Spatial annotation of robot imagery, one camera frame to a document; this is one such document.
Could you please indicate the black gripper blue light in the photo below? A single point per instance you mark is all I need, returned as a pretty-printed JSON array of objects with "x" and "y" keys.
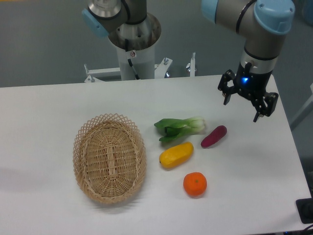
[{"x": 251, "y": 86}]

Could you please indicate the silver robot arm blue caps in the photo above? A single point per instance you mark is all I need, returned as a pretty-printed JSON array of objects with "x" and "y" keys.
[{"x": 263, "y": 23}]

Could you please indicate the green bok choy vegetable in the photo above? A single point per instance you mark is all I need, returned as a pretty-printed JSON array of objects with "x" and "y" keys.
[{"x": 173, "y": 128}]

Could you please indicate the purple sweet potato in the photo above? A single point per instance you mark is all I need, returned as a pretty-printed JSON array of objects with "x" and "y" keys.
[{"x": 215, "y": 136}]

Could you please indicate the yellow mango fruit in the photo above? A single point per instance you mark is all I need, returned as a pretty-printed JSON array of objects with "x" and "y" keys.
[{"x": 176, "y": 155}]

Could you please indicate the orange tangerine fruit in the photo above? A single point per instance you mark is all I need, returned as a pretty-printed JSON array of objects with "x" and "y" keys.
[{"x": 195, "y": 184}]

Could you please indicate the black device at table edge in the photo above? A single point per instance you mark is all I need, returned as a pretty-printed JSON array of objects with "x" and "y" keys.
[{"x": 305, "y": 210}]

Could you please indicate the oval woven wicker basket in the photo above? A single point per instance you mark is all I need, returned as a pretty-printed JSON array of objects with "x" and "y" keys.
[{"x": 109, "y": 159}]

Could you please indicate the white frame leg right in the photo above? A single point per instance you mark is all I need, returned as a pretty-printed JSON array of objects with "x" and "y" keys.
[{"x": 305, "y": 110}]

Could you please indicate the white metal base bracket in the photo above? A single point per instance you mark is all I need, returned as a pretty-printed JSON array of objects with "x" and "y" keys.
[{"x": 160, "y": 71}]

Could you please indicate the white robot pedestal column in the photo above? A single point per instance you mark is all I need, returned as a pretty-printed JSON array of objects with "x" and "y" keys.
[{"x": 137, "y": 42}]

